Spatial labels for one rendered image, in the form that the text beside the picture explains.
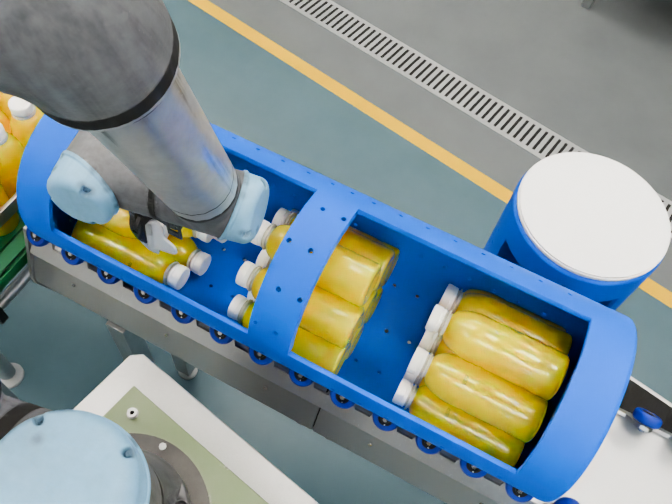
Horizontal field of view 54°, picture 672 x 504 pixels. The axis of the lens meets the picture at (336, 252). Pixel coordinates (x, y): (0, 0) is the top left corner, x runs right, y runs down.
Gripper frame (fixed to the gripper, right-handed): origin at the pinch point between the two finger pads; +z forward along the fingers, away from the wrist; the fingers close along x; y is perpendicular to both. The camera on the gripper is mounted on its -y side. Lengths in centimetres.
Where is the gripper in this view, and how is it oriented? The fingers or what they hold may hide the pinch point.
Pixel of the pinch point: (162, 233)
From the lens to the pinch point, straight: 105.9
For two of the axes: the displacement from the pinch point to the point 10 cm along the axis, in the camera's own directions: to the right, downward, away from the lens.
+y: 8.9, 4.3, -1.8
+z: -0.8, 5.2, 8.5
